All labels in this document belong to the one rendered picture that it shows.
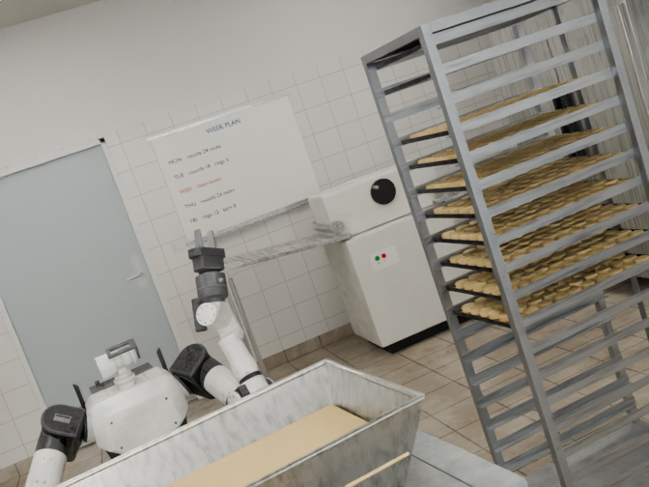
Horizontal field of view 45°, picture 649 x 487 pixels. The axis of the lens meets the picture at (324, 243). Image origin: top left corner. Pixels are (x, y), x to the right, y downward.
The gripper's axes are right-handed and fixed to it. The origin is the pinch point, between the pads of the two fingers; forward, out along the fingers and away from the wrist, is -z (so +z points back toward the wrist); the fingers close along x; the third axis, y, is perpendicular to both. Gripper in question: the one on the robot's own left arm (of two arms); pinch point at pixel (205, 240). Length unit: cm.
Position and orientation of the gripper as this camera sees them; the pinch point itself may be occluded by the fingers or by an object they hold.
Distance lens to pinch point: 234.7
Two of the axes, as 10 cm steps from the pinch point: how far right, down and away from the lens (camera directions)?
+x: -6.7, -0.6, -7.4
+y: -7.2, 2.9, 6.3
